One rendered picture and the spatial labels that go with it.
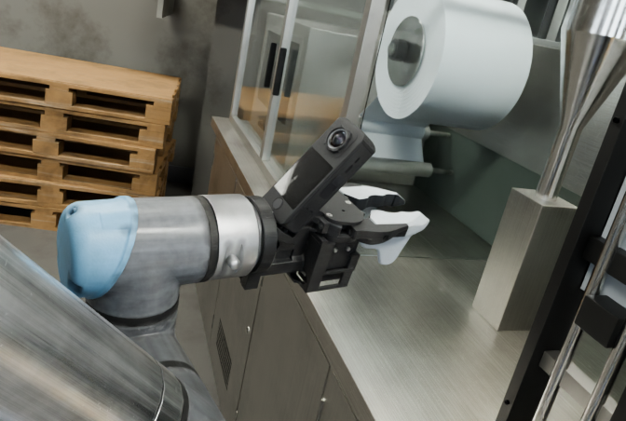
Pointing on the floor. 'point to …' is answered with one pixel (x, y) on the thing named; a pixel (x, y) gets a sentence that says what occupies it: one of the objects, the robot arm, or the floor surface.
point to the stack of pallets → (80, 133)
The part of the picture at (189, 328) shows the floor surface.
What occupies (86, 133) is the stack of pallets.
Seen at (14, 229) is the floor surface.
